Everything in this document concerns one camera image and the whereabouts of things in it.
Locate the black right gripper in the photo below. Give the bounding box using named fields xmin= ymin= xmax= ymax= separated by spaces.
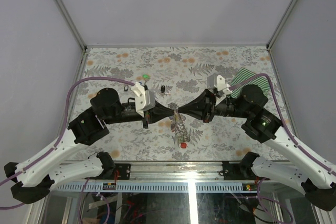
xmin=178 ymin=88 xmax=251 ymax=123

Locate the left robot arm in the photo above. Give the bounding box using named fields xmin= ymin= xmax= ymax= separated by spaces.
xmin=4 ymin=86 xmax=174 ymax=204

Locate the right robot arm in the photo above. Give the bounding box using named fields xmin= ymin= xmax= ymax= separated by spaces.
xmin=178 ymin=84 xmax=335 ymax=211

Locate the floral table mat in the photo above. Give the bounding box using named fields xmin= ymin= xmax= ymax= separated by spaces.
xmin=71 ymin=46 xmax=286 ymax=161

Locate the green striped cloth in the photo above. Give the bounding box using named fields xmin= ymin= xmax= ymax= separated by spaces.
xmin=230 ymin=68 xmax=270 ymax=98

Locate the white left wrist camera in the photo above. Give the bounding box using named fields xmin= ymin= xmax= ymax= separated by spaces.
xmin=131 ymin=82 xmax=155 ymax=117

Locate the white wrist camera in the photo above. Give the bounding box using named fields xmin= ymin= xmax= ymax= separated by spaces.
xmin=207 ymin=73 xmax=232 ymax=98
xmin=131 ymin=82 xmax=155 ymax=117

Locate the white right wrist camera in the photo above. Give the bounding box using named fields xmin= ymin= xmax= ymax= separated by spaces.
xmin=207 ymin=73 xmax=232 ymax=98

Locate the aluminium front rail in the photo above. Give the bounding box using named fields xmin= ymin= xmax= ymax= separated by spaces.
xmin=56 ymin=161 xmax=263 ymax=193

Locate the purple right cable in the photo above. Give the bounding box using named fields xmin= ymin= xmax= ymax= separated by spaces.
xmin=229 ymin=73 xmax=336 ymax=175

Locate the purple cable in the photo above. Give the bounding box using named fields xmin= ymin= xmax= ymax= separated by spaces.
xmin=229 ymin=73 xmax=336 ymax=175
xmin=0 ymin=77 xmax=137 ymax=211

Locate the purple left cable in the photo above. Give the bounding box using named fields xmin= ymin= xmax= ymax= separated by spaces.
xmin=0 ymin=77 xmax=137 ymax=211

